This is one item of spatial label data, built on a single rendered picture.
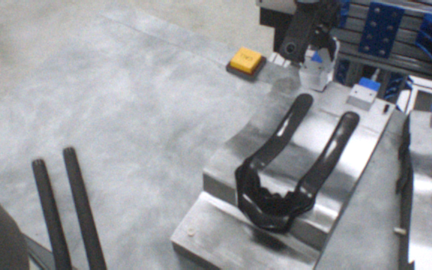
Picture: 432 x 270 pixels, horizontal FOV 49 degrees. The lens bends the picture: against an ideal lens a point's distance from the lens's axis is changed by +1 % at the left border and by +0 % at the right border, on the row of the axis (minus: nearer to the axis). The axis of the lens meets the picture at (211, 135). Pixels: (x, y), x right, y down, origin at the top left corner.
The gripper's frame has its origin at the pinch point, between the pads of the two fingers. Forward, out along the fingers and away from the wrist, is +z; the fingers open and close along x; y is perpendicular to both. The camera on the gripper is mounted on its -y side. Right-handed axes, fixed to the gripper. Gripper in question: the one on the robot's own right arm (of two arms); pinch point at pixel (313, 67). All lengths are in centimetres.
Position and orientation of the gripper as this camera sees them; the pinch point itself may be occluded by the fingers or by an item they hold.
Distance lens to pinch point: 108.3
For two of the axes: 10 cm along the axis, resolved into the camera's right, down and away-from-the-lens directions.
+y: 5.1, -7.8, 3.6
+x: -8.3, -3.2, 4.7
